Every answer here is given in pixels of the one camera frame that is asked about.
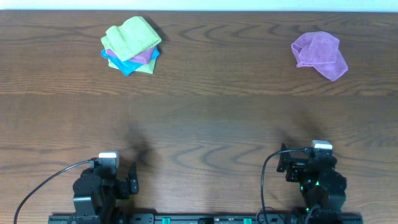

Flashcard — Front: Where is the blue folded cloth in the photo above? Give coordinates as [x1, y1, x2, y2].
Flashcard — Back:
[101, 48, 160, 76]

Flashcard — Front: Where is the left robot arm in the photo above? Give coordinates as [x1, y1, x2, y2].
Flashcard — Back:
[68, 158, 139, 224]

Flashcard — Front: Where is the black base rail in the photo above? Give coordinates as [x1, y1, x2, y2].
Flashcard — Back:
[48, 213, 363, 224]

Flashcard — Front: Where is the purple microfiber cloth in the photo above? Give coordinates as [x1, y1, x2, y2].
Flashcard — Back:
[290, 31, 348, 81]

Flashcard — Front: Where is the top green folded cloth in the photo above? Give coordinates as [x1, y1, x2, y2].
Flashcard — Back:
[101, 16, 162, 61]

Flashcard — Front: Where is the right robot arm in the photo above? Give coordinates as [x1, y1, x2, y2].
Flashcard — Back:
[277, 140, 347, 223]

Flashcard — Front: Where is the purple folded cloth in stack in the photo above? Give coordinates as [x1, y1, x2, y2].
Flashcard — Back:
[106, 47, 156, 64]

